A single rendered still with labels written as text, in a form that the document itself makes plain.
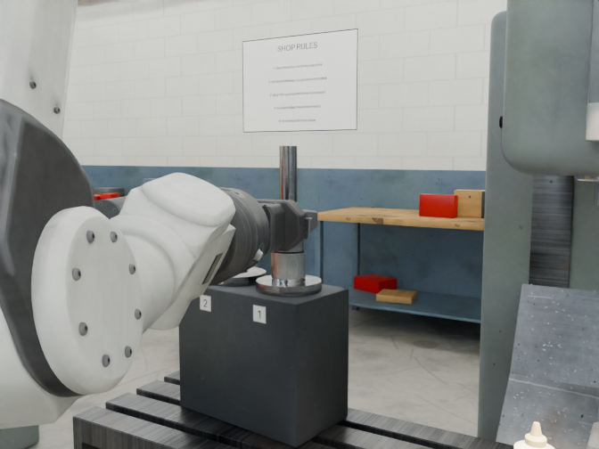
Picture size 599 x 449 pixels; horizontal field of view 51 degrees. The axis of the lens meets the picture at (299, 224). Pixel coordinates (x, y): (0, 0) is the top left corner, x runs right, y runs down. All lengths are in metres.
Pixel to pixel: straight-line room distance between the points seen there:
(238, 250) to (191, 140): 5.87
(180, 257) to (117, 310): 0.16
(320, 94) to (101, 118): 2.76
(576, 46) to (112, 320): 0.46
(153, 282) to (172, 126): 6.21
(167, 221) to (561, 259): 0.75
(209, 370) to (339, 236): 4.66
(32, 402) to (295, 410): 0.57
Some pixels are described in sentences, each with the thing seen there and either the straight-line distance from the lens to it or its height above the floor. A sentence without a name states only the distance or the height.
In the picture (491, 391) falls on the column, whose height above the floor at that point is 0.93.
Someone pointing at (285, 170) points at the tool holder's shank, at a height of 1.31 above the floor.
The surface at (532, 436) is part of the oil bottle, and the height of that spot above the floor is 1.06.
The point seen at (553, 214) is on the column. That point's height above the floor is 1.24.
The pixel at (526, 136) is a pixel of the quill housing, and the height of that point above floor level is 1.35.
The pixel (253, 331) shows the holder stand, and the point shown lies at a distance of 0.83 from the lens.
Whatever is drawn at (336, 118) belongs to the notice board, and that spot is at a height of 1.64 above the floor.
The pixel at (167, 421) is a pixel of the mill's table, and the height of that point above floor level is 0.96.
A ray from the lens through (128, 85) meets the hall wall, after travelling 7.04.
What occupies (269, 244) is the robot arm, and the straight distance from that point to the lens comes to 0.65.
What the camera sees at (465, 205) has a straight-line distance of 4.57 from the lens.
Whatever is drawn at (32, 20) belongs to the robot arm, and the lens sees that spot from 0.31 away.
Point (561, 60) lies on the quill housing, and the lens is 0.61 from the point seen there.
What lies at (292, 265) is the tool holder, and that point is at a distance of 0.83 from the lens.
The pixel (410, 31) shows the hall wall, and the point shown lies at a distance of 5.32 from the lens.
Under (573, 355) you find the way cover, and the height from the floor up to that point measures 1.03.
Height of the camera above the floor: 1.33
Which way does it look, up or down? 6 degrees down
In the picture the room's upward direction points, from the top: straight up
